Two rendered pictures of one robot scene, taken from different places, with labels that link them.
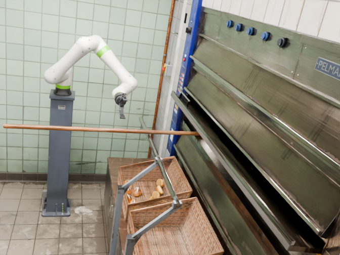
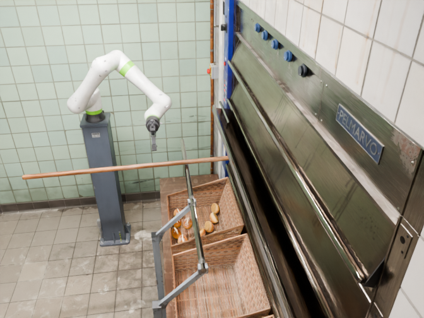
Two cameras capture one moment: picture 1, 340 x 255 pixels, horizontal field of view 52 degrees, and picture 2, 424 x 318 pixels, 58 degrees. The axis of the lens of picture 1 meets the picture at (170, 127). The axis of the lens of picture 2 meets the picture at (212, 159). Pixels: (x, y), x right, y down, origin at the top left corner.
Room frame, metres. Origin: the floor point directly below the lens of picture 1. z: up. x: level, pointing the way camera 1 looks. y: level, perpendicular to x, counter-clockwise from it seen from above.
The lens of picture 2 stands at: (0.38, -0.34, 2.47)
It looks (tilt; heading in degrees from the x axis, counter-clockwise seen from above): 31 degrees down; 9
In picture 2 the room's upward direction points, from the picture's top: straight up
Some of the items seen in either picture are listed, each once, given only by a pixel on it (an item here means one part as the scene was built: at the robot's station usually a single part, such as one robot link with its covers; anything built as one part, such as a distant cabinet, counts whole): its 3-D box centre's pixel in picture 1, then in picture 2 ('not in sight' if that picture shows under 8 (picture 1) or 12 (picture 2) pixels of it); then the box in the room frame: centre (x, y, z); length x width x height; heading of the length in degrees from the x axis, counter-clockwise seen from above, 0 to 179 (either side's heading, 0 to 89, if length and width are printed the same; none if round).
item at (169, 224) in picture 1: (170, 238); (216, 287); (1.83, -0.13, 0.72); 0.56 x 0.49 x 0.28; 17
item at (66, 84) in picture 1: (62, 76); (91, 100); (2.86, 0.97, 1.36); 0.16 x 0.13 x 0.19; 167
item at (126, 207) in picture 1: (152, 185); (202, 216); (2.42, 0.06, 0.72); 0.56 x 0.49 x 0.28; 18
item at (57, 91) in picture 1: (62, 88); (95, 111); (2.92, 0.98, 1.23); 0.26 x 0.15 x 0.06; 17
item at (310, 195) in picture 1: (236, 120); (271, 157); (1.94, -0.37, 1.54); 1.79 x 0.11 x 0.19; 17
